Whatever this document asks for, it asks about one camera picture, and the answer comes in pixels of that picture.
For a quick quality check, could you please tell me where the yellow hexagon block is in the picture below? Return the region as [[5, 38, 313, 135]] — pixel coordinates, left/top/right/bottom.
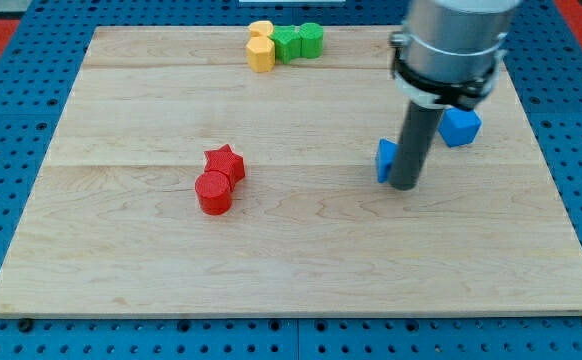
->
[[245, 36, 276, 73]]

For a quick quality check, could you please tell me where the wooden board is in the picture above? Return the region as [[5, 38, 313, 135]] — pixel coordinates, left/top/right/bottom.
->
[[0, 26, 582, 319]]

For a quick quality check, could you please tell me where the yellow heart block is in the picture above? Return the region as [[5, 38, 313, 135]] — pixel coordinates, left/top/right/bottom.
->
[[248, 20, 274, 38]]

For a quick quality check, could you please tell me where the blue cube block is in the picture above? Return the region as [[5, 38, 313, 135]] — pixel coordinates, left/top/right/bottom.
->
[[438, 108, 482, 148]]

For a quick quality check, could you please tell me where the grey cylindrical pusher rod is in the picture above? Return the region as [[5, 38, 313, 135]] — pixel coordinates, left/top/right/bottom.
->
[[388, 101, 444, 191]]

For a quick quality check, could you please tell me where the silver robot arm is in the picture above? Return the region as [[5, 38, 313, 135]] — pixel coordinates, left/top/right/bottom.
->
[[388, 0, 521, 191]]

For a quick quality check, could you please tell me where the blue triangle block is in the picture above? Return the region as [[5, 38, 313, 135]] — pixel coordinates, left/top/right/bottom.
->
[[375, 138, 398, 183]]

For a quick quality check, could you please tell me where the red cylinder block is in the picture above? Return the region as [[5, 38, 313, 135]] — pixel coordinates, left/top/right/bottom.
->
[[195, 171, 232, 215]]

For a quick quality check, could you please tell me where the green pentagon block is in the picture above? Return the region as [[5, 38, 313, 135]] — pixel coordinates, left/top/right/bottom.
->
[[269, 25, 301, 64]]

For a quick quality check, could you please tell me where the green cylinder block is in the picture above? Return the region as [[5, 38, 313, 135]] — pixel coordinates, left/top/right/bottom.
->
[[298, 22, 324, 59]]

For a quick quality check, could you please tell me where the red star block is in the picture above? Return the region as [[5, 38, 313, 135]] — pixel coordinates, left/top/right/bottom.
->
[[204, 144, 246, 190]]

